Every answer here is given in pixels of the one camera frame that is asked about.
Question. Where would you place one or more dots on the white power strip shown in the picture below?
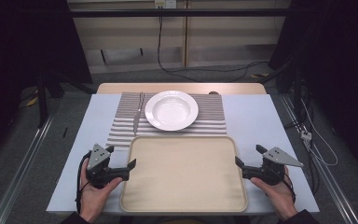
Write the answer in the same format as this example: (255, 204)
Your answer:
(305, 134)

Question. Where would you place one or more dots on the black metal stand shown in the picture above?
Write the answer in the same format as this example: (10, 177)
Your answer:
(42, 99)

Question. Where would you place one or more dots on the white wall socket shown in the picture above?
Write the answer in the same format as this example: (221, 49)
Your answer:
(165, 3)

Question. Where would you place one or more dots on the black curtain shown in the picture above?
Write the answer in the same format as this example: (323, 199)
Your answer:
(24, 46)
(338, 62)

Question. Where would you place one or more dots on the person's right hand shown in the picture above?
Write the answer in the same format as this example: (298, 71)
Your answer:
(276, 196)

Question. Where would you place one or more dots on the beige rectangular tray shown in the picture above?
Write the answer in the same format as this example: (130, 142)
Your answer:
(183, 175)

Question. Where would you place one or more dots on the aluminium floor rail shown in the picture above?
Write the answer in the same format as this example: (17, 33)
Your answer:
(329, 183)
(21, 168)

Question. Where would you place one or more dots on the black horizontal bar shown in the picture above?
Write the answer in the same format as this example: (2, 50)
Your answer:
(180, 12)

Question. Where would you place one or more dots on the silver fork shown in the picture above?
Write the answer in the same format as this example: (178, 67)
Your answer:
(137, 116)

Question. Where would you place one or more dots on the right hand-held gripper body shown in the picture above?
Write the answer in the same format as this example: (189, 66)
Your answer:
(272, 169)

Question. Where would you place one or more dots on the person's left hand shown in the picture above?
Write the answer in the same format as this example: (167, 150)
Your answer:
(94, 199)

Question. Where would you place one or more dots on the small brown round object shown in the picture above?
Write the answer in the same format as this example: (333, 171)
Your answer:
(213, 92)

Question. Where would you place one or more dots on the white deep plate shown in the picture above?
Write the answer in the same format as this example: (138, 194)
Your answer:
(171, 110)

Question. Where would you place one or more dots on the striped grey placemat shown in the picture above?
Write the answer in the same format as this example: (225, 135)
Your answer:
(213, 112)

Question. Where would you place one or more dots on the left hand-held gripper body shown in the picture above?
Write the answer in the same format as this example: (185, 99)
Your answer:
(97, 157)

